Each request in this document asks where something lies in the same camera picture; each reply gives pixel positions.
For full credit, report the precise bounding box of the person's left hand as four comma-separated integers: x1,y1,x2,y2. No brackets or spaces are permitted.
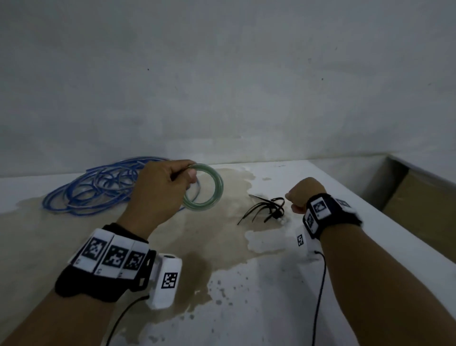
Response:
116,159,199,240

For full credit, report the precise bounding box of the bundle of black cable ties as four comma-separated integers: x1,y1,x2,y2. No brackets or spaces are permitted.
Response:
237,193,286,226

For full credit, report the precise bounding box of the green tube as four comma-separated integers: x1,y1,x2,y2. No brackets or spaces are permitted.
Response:
181,163,225,212

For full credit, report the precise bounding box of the black left camera cord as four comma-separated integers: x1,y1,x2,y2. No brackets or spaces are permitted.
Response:
105,293,151,346

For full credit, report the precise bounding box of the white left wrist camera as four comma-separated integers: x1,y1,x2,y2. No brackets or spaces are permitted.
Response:
145,252,183,310

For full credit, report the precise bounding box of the brown cardboard box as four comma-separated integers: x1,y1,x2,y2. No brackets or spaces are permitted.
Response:
382,170,456,265

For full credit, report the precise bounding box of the black camera cord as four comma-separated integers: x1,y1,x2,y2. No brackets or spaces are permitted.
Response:
105,293,151,346
311,250,327,346

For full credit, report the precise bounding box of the black right camera cord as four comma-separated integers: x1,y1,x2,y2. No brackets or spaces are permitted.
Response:
311,250,327,346

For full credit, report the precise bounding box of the pile of blue tubing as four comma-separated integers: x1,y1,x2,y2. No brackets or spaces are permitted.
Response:
41,155,201,217

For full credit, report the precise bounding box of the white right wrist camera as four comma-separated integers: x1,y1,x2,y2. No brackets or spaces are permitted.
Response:
286,222,321,261

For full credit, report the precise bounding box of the black left wristband with markers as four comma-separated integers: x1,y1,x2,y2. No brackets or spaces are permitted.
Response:
55,223,158,304

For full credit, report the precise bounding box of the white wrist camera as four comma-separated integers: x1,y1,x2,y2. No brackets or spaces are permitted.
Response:
145,252,183,310
286,222,321,261

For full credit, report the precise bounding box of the person's right hand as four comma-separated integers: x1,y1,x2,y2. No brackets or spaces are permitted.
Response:
285,176,328,216

